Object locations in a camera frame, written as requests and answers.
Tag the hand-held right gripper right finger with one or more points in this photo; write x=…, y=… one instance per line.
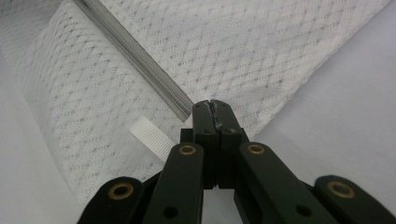
x=227, y=130

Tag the white mesh laundry bag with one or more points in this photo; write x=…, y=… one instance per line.
x=93, y=93

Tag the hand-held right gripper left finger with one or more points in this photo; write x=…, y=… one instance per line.
x=205, y=124

